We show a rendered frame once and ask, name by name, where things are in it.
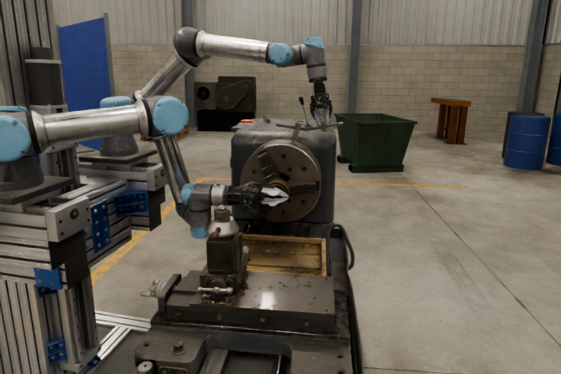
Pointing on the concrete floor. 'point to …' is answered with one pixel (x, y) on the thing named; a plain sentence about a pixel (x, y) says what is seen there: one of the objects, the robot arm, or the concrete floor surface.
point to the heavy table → (452, 119)
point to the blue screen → (86, 67)
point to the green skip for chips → (373, 141)
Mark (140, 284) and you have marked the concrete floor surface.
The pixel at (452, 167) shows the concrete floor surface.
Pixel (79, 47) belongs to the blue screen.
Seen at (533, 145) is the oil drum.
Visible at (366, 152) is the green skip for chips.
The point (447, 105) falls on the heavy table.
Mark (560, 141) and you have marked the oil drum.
